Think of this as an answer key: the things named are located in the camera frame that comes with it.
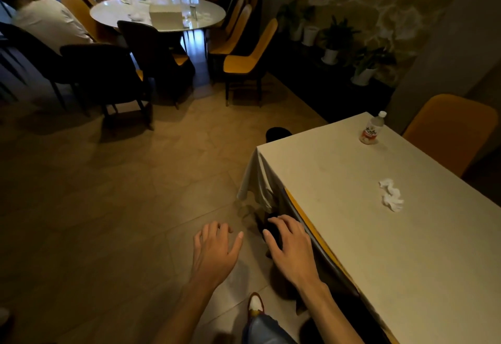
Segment black round waste bin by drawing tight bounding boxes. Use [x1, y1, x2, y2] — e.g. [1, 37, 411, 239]
[266, 126, 293, 144]

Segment plastic drink bottle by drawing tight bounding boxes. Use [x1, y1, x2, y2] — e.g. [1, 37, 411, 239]
[359, 110, 388, 146]

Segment cluster of restaurant chairs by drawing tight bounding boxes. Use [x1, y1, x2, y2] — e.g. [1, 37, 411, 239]
[0, 0, 279, 131]

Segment person's right hand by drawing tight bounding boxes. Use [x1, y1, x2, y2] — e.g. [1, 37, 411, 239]
[262, 214, 326, 290]

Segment beige cloth-covered table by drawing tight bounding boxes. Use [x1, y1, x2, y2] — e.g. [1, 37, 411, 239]
[236, 112, 501, 344]

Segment round white table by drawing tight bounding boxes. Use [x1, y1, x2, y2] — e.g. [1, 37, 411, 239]
[89, 0, 227, 33]

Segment person's left hand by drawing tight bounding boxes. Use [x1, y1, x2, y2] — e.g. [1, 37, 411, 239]
[190, 221, 244, 290]

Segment yellow dining chair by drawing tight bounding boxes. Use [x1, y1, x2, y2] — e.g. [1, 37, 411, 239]
[256, 188, 401, 344]
[402, 94, 500, 178]

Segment white tissues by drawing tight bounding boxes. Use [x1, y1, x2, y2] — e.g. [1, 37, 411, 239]
[378, 178, 404, 213]

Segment person's left forearm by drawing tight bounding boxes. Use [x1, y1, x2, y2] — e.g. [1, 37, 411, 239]
[150, 277, 216, 344]

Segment person's blue jeans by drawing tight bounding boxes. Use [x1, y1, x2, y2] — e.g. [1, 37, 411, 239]
[242, 313, 299, 344]

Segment person's left sneaker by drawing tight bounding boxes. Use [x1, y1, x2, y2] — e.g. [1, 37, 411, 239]
[247, 292, 265, 320]

